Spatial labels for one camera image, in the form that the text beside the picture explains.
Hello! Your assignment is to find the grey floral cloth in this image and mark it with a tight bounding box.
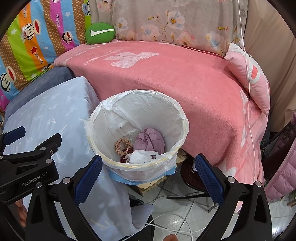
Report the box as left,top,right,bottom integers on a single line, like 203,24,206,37
89,0,249,57

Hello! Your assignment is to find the light blue palm print tablecloth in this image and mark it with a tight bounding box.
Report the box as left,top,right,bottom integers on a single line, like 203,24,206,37
3,76,155,241

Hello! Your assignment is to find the striped monkey print blanket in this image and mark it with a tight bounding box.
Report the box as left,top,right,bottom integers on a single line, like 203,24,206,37
0,0,93,109

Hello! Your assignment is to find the green round cushion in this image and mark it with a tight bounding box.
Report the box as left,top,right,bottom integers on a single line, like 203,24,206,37
85,22,116,44

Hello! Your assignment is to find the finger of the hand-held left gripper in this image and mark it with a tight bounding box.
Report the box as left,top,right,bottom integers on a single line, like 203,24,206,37
0,126,26,151
29,133,62,163

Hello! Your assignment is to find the dark brown stool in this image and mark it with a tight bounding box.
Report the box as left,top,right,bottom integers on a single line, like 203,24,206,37
180,157,210,193

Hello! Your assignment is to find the cream wooden crate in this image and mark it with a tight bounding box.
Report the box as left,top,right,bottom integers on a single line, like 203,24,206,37
135,148,188,197

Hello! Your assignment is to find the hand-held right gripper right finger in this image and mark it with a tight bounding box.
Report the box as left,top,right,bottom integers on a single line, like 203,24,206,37
195,153,273,241

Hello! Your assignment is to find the white lined waste bin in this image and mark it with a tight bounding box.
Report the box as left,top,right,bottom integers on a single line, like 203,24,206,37
84,89,190,184

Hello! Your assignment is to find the white cloth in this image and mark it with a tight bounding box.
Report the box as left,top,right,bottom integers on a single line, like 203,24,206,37
129,149,160,164

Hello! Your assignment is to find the beige cloth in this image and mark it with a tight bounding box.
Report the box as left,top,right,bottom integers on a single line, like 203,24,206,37
244,0,296,132

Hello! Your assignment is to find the black metal bar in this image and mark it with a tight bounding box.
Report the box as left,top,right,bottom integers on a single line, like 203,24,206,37
166,194,216,212

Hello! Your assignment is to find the brown scrunchie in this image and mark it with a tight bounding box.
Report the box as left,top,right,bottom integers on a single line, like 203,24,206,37
114,137,133,157

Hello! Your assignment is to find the blue-grey sofa cushion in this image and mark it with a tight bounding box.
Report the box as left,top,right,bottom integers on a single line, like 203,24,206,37
5,66,75,116

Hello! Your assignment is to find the person's left hand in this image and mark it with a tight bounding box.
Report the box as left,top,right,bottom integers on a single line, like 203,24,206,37
14,197,30,230

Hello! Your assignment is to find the pink puffer jacket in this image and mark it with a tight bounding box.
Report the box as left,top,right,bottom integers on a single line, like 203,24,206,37
265,111,296,201

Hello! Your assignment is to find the purple cloth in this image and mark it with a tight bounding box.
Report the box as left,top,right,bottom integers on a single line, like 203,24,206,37
134,127,165,153

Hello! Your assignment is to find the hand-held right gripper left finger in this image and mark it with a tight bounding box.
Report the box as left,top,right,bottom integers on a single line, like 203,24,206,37
24,154,103,241

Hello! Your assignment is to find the white cable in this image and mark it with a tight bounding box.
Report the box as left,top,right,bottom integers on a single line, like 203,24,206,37
146,213,193,241
237,0,258,183

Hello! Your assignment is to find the pink pillow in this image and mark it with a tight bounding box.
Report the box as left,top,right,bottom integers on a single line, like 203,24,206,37
224,42,271,116

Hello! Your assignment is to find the pink blanket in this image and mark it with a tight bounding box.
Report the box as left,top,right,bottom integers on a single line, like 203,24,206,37
54,40,270,204

